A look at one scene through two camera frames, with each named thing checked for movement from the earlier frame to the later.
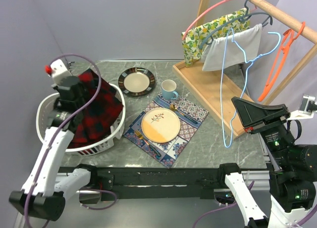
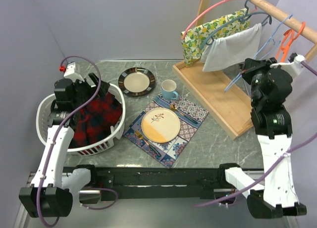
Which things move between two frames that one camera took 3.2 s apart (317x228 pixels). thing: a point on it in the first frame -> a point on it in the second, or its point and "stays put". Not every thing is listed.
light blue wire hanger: (249, 66) -> (238, 77)
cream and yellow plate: (160, 125) stays put
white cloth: (240, 48) stays put
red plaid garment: (97, 120) stays put
